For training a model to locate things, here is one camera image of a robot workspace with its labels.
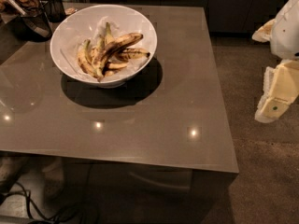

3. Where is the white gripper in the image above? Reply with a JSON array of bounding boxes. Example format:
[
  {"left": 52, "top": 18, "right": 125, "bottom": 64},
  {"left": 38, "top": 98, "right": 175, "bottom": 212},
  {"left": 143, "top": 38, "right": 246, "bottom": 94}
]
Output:
[{"left": 251, "top": 0, "right": 299, "bottom": 123}]

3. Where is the black floor cable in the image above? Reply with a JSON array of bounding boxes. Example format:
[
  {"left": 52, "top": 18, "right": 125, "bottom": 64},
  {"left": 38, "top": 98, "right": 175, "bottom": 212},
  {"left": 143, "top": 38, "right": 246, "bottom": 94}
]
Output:
[{"left": 0, "top": 180, "right": 82, "bottom": 224}]

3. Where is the white ceramic bowl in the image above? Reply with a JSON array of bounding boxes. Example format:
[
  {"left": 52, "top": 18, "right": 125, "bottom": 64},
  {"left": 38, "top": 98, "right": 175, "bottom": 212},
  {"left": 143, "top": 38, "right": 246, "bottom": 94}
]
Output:
[{"left": 50, "top": 5, "right": 157, "bottom": 89}]

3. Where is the green tipped banana behind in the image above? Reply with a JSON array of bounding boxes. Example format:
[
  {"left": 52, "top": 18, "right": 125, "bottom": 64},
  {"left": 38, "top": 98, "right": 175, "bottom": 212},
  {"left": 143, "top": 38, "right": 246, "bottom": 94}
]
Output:
[{"left": 105, "top": 22, "right": 114, "bottom": 45}]

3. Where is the black mesh pen cup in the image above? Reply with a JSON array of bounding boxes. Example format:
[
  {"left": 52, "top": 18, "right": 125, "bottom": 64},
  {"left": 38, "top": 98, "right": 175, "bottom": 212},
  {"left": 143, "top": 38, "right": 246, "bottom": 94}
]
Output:
[{"left": 40, "top": 0, "right": 66, "bottom": 22}]

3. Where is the long spotted banana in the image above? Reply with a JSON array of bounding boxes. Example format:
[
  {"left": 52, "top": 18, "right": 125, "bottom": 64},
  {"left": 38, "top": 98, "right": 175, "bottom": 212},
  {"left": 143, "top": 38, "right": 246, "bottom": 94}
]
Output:
[{"left": 92, "top": 33, "right": 143, "bottom": 81}]

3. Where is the black mesh basket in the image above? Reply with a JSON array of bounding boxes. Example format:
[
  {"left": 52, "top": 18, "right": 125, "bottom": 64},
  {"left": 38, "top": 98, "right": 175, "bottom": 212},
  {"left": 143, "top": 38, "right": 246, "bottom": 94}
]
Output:
[{"left": 9, "top": 8, "right": 52, "bottom": 42}]

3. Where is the yellow banana in middle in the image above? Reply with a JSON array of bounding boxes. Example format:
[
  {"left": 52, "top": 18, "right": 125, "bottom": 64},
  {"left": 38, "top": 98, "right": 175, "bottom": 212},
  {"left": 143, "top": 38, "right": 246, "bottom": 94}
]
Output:
[{"left": 104, "top": 63, "right": 128, "bottom": 77}]

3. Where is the yellow green banana left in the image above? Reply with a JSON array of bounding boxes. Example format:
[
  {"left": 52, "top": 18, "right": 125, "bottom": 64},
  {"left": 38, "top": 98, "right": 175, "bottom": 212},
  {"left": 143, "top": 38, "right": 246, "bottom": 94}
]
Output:
[{"left": 77, "top": 39, "right": 97, "bottom": 78}]

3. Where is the dark spotted banana right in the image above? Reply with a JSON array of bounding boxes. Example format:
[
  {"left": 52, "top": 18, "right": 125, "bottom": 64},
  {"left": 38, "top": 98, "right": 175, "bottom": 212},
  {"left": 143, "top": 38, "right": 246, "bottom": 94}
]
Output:
[{"left": 116, "top": 48, "right": 150, "bottom": 61}]

